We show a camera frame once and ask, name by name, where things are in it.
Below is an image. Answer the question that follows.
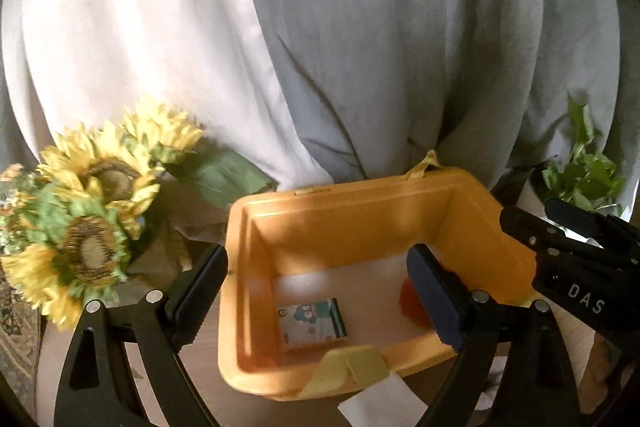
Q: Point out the grey curtain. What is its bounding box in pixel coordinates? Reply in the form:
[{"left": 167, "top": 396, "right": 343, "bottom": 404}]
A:
[{"left": 225, "top": 0, "right": 640, "bottom": 208}]

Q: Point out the white sheer curtain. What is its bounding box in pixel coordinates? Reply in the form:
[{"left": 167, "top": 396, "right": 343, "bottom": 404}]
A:
[{"left": 0, "top": 0, "right": 416, "bottom": 258}]

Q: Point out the white paper tissue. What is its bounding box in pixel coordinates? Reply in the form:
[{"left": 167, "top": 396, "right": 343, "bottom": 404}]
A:
[{"left": 336, "top": 371, "right": 430, "bottom": 427}]

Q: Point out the artificial sunflower bouquet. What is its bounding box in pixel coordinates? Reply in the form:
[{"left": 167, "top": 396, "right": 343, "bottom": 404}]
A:
[{"left": 0, "top": 97, "right": 278, "bottom": 333}]

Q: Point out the patterned table runner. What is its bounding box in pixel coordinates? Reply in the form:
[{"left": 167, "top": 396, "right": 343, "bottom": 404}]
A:
[{"left": 0, "top": 277, "right": 46, "bottom": 388}]

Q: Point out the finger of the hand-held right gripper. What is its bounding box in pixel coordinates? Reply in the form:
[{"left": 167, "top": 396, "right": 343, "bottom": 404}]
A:
[
  {"left": 499, "top": 205, "right": 627, "bottom": 268},
  {"left": 545, "top": 198, "right": 640, "bottom": 254}
]

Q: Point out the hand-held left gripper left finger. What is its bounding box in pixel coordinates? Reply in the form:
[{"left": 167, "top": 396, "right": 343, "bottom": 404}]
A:
[{"left": 52, "top": 244, "right": 231, "bottom": 427}]

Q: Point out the yellow plastic basket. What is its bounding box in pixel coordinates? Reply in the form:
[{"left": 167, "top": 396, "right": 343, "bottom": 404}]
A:
[{"left": 218, "top": 150, "right": 543, "bottom": 395}]

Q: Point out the green leafy plant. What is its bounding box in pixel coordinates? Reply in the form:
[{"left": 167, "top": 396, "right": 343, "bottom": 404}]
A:
[{"left": 542, "top": 94, "right": 628, "bottom": 218}]

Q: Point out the red soft item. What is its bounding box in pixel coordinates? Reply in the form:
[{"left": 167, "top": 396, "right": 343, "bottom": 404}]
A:
[{"left": 398, "top": 278, "right": 432, "bottom": 325}]

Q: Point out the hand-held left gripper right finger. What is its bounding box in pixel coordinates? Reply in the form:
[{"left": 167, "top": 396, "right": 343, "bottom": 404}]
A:
[{"left": 406, "top": 243, "right": 583, "bottom": 427}]

